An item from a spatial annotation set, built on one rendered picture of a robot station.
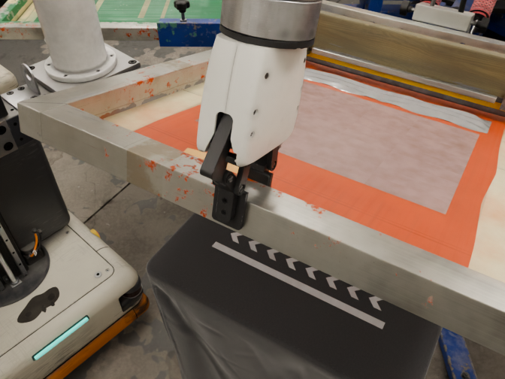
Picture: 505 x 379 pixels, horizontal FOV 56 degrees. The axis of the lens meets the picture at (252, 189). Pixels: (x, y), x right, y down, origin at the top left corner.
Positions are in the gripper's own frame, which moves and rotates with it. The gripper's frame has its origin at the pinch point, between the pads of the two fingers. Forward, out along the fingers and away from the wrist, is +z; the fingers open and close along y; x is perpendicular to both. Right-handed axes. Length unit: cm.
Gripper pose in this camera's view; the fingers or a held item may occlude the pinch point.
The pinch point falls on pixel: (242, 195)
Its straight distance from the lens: 45.1
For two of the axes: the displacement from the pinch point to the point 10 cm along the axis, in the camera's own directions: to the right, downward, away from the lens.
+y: -5.0, 3.8, -7.8
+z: -1.4, 8.5, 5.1
